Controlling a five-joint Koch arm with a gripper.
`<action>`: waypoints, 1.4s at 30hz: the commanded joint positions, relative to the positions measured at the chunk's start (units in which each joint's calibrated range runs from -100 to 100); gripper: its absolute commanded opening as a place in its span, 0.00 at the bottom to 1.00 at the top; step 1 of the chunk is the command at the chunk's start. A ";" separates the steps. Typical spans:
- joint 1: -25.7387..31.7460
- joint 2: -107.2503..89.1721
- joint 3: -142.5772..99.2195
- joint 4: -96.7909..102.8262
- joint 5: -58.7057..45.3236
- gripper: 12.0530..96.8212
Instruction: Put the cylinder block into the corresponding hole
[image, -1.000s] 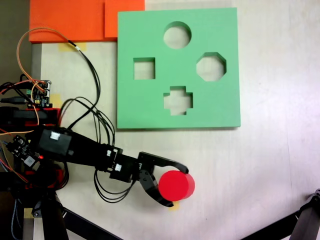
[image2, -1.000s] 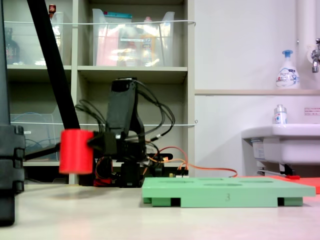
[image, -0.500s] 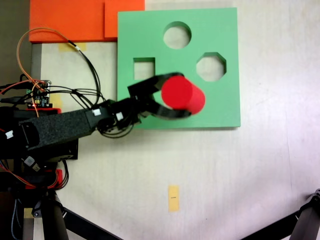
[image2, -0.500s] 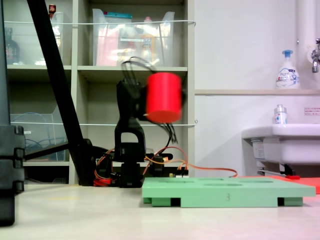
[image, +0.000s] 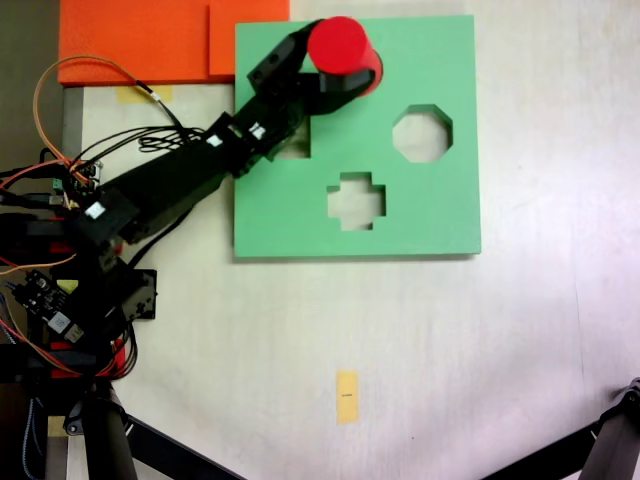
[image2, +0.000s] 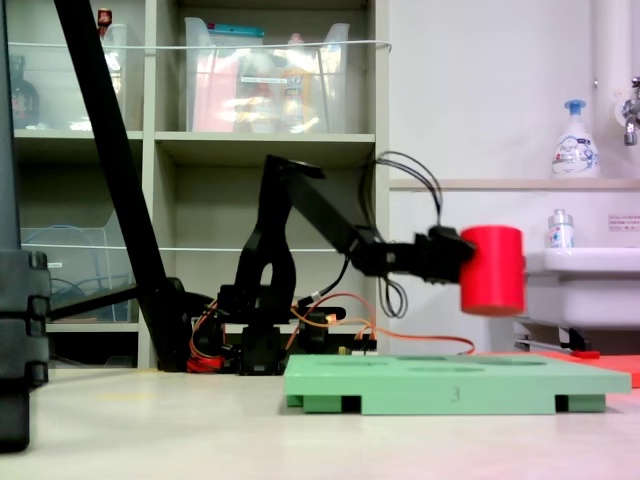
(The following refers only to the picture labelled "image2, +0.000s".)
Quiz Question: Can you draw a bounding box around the clear bin with blue cables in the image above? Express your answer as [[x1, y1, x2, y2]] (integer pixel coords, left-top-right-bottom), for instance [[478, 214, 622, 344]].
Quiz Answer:
[[19, 209, 140, 325]]

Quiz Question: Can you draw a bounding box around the black looped wrist cable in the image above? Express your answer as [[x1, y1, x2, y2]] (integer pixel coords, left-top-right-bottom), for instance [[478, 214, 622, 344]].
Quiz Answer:
[[377, 276, 409, 320], [358, 150, 445, 227]]

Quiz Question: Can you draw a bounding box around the teal flat package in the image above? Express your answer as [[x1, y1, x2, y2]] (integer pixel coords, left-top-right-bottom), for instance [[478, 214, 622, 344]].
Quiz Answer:
[[207, 23, 266, 39]]

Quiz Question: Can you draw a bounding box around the black camera tripod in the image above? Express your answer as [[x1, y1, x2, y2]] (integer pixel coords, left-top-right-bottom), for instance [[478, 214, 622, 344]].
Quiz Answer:
[[49, 0, 189, 374]]

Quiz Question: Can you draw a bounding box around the white wash basin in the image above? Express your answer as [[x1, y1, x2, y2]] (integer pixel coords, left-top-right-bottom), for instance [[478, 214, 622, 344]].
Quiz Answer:
[[519, 247, 640, 332]]

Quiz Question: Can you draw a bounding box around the large clear storage bin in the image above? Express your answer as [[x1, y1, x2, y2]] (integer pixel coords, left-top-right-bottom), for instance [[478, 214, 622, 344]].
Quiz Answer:
[[183, 17, 351, 135]]

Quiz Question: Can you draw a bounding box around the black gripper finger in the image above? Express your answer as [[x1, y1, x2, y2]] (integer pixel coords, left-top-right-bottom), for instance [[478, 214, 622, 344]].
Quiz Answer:
[[452, 233, 477, 266]]

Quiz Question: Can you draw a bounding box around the green shape sorting board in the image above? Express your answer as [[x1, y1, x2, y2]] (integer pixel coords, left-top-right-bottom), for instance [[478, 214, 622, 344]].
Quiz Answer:
[[283, 353, 632, 416]]

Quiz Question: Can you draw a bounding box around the red cylinder block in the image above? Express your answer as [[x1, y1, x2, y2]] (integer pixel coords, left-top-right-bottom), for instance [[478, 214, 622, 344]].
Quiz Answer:
[[458, 225, 526, 317]]

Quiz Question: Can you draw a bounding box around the black cable with white connector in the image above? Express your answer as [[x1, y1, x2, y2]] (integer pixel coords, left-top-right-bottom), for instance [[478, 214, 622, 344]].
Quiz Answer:
[[297, 254, 351, 307]]

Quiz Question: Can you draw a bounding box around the long orange wire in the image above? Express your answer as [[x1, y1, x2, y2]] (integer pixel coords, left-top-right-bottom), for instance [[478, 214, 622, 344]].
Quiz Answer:
[[287, 292, 476, 357]]

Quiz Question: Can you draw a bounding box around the white foam soap bottle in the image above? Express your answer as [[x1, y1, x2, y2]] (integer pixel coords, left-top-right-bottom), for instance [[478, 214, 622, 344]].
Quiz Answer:
[[551, 99, 602, 180]]

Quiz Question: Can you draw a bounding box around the metal water tap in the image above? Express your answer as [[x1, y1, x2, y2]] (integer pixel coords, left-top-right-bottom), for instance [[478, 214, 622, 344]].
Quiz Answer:
[[618, 75, 640, 147]]

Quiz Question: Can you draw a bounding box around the dark sink mounting bracket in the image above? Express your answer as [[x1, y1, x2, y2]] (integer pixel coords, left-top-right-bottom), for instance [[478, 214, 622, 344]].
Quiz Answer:
[[513, 319, 595, 354]]

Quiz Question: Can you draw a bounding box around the small circuit board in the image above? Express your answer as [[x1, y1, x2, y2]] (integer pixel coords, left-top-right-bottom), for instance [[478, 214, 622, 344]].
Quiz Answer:
[[337, 333, 380, 357]]

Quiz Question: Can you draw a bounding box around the beige shelf unit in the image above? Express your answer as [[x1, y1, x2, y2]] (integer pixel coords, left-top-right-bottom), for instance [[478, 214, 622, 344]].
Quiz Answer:
[[0, 0, 392, 372]]

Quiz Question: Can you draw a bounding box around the small clear sanitizer bottle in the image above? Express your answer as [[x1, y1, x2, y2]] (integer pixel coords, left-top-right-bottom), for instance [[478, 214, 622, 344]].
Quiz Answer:
[[546, 208, 575, 250]]

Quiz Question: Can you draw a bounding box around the notched black stack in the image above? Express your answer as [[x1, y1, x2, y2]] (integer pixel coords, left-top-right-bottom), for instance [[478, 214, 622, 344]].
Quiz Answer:
[[0, 248, 52, 454]]

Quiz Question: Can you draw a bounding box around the dark glass bottle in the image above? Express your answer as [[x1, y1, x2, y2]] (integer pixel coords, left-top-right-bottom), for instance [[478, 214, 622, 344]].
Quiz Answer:
[[8, 54, 41, 130]]

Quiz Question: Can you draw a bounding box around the pink capped spray bottle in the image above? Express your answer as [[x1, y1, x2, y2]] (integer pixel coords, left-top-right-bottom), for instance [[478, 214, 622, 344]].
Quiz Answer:
[[285, 32, 307, 132]]

